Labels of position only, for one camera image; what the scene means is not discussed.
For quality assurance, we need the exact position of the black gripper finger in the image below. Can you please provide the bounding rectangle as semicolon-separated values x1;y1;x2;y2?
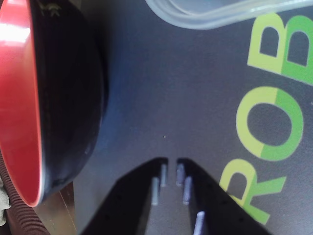
79;157;169;235
176;158;269;235

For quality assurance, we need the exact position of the clear square plastic container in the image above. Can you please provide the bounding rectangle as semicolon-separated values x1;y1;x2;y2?
145;0;291;30

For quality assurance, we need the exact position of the red bowl black outside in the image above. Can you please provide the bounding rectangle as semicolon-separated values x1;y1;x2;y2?
0;0;110;208

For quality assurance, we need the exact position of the reddish striped fabric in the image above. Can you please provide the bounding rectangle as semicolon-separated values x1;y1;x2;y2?
0;168;47;235

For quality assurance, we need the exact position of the pale cloth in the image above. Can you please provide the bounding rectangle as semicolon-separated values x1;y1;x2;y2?
0;188;12;227

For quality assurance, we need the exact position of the grey WOWROBO printed mat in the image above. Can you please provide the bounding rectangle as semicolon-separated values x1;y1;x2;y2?
36;0;313;235

